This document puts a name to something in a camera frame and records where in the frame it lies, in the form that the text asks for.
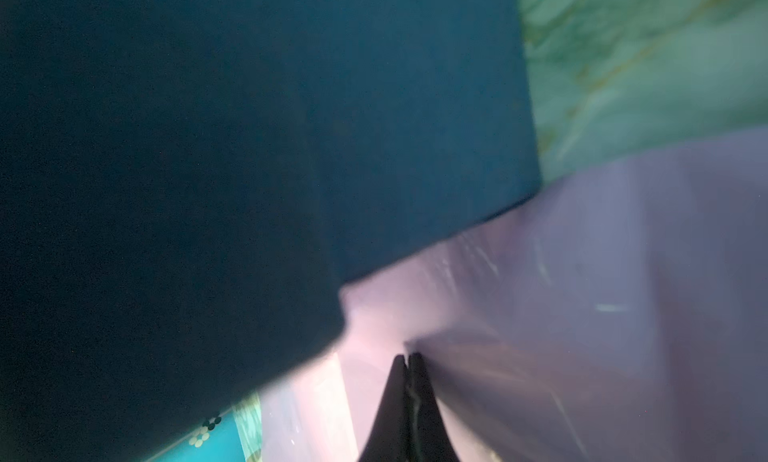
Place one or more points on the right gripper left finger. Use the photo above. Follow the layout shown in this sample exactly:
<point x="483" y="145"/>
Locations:
<point x="389" y="437"/>

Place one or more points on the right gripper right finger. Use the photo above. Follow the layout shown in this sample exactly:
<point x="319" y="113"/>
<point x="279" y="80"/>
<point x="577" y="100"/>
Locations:
<point x="429" y="440"/>

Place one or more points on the purple wrapping paper sheet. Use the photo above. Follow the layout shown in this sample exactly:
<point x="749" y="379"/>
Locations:
<point x="621" y="315"/>

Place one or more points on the dark blue gift box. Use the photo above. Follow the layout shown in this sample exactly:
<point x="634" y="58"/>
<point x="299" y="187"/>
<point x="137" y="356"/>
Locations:
<point x="186" y="185"/>

